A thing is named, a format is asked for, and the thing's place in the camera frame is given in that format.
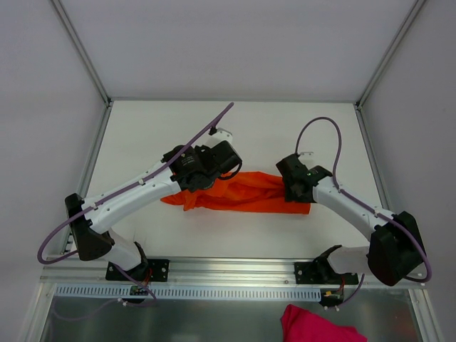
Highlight right aluminium frame post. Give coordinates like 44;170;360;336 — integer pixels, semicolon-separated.
355;0;428;108

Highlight left aluminium frame post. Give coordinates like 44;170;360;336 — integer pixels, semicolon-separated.
49;0;114;107

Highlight orange t-shirt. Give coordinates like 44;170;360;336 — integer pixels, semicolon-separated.
161;172;311;215

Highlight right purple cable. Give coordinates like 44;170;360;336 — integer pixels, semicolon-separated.
295;115;437;284

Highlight aluminium mounting rail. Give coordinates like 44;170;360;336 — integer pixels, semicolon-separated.
38;254;378;286

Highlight aluminium frame post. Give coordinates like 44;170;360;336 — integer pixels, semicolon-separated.
49;0;114;107
355;0;428;108

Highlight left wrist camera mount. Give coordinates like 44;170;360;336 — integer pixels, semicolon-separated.
206;128;233;147

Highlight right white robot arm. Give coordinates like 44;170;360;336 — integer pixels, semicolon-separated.
276;154;429;286

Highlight pink t-shirt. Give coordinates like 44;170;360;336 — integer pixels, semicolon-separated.
281;304;368;342

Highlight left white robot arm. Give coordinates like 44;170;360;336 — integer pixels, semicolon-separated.
65;140;242;281

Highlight slotted white cable duct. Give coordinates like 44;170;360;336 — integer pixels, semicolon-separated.
54;284;321;303

